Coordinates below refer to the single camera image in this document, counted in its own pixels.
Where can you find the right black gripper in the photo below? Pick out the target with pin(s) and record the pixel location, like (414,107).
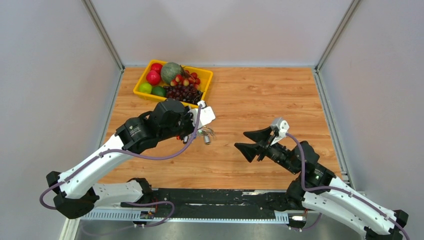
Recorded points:
(249,150)

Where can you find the large silver keyring with clips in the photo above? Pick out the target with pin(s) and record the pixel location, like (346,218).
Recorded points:
(207,134)

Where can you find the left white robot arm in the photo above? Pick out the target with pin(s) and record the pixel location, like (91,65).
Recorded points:
(76,192)

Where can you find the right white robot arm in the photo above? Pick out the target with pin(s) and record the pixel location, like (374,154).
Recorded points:
(318,189)

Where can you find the pile of coloured tagged keys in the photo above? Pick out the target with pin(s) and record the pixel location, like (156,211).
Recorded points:
(185,139)

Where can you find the purple grape bunch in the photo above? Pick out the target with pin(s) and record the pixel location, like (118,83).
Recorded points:
(190,94)

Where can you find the yellow plastic tray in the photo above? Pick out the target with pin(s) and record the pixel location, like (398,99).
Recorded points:
(204,75)

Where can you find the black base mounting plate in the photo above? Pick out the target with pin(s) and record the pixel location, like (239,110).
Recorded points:
(219,204)

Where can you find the red lychee cluster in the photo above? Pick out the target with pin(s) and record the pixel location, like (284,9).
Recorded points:
(188,79)

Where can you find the dark green lime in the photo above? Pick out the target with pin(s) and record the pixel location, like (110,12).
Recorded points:
(159,91)

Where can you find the green melon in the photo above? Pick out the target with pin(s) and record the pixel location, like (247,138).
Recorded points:
(169,71)

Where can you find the red apple front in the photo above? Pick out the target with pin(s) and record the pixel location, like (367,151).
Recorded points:
(153,78)

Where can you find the red apple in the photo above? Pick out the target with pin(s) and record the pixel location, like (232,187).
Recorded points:
(157,67)
(153,78)

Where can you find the light green lime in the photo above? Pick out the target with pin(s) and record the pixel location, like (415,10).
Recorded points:
(145,88)

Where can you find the red apple back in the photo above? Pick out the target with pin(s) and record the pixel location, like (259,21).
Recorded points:
(157,67)

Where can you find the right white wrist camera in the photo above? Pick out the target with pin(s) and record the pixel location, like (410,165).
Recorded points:
(279,127)

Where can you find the aluminium frame rail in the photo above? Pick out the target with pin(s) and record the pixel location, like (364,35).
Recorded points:
(138,214)

